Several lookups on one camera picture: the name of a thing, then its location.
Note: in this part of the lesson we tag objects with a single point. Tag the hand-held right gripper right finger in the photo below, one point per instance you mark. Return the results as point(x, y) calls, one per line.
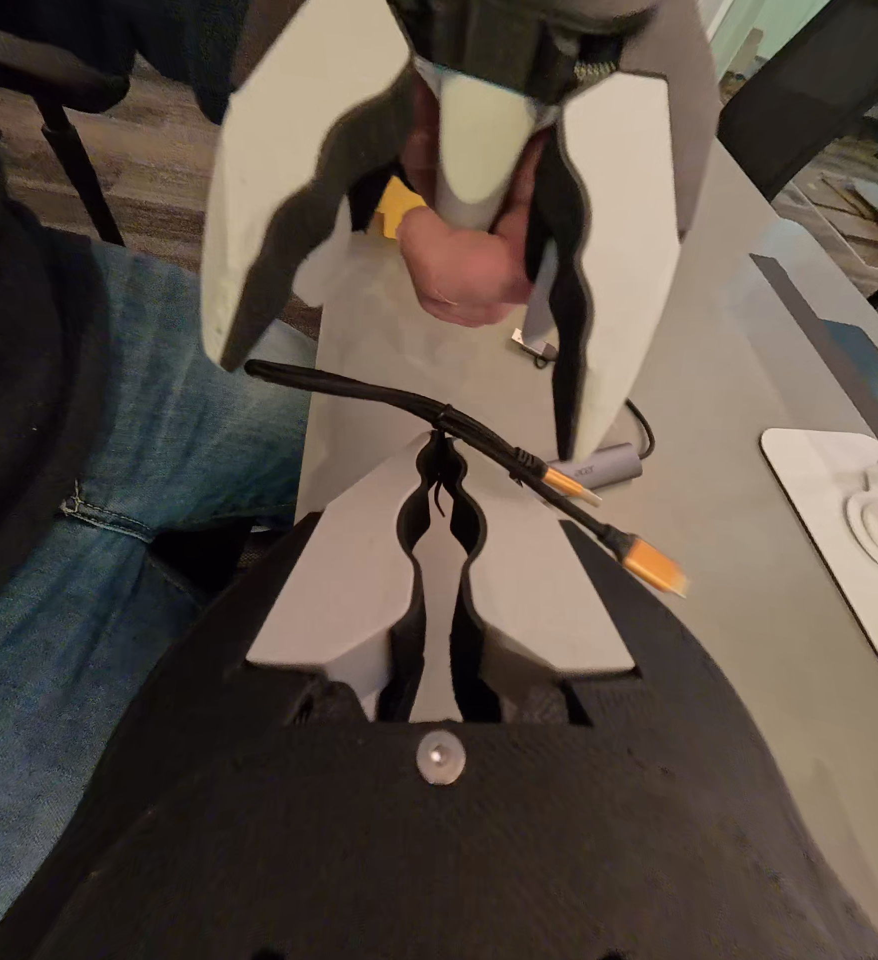
point(544, 607)

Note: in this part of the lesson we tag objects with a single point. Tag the yellow plastic bin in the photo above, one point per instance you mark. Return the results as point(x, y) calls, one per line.
point(397, 210)

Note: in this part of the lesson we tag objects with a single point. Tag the white stand with wooden board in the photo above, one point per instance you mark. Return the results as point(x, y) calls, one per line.
point(806, 510)

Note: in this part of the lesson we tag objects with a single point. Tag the person's dark jacket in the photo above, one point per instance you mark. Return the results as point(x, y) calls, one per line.
point(18, 375)

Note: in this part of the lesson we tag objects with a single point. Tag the person's left hand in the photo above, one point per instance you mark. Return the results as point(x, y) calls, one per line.
point(469, 270)

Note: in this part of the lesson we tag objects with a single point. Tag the person's jeans leg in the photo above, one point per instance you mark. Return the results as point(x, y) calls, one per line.
point(108, 450)

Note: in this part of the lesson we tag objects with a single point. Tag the person's left forearm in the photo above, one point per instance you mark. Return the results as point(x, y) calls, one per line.
point(183, 45)

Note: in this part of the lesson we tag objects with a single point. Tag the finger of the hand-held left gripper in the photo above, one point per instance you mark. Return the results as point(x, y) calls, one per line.
point(626, 225)
point(274, 150)

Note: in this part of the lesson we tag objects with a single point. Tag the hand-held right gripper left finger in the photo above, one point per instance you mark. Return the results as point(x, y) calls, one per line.
point(334, 592)

